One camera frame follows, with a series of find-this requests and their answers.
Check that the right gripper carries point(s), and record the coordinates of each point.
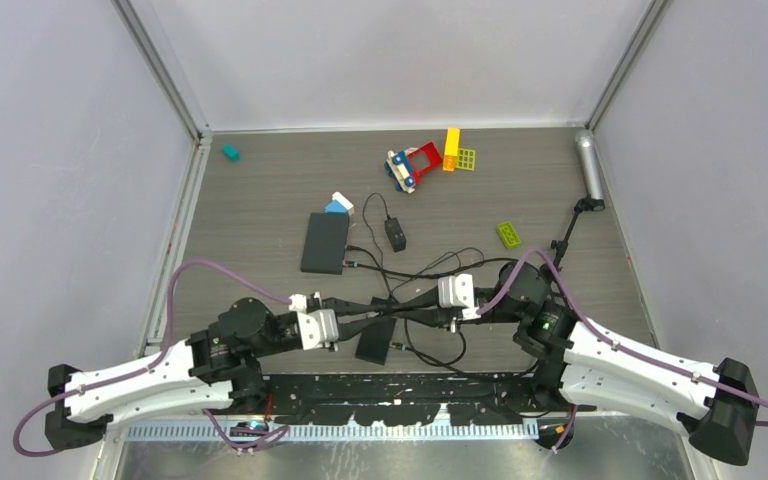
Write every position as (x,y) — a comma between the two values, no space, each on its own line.
(423,310)

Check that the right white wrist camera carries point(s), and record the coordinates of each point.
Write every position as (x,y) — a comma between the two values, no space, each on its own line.
(458,292)

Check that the black mini tripod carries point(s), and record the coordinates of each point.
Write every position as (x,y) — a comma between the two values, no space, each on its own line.
(560,246)

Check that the yellow toy brick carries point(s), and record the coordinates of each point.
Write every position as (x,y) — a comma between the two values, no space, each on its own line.
(451,149)

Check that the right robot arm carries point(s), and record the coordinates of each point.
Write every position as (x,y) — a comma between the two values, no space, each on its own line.
(579,362)

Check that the red blue toy vehicle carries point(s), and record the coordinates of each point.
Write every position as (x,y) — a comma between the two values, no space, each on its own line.
(407,168)

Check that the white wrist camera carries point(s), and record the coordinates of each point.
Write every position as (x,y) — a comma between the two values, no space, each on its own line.
(458,292)
(319,329)

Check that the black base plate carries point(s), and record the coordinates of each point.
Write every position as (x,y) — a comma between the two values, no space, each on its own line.
(408,399)

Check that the green toy brick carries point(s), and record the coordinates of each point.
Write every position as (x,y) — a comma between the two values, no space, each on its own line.
(508,235)

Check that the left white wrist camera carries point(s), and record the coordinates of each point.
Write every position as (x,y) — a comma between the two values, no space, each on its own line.
(319,329)

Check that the black power adapter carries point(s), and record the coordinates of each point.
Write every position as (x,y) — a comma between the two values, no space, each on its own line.
(395,234)

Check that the teal block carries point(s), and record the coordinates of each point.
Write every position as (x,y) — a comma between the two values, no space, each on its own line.
(231,152)

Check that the silver microphone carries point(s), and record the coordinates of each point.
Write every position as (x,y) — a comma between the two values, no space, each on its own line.
(585,145)

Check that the lime green grid plate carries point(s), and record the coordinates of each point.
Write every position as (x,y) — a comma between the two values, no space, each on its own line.
(466,159)

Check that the blue white toy brick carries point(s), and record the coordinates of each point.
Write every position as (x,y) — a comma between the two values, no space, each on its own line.
(339,204)

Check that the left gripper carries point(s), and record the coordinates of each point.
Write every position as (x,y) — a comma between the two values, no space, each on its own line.
(344,308)

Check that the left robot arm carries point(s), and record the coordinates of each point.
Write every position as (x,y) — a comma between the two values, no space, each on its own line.
(214,369)

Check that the black network switch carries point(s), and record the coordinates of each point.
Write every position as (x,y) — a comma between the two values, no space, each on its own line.
(374,342)

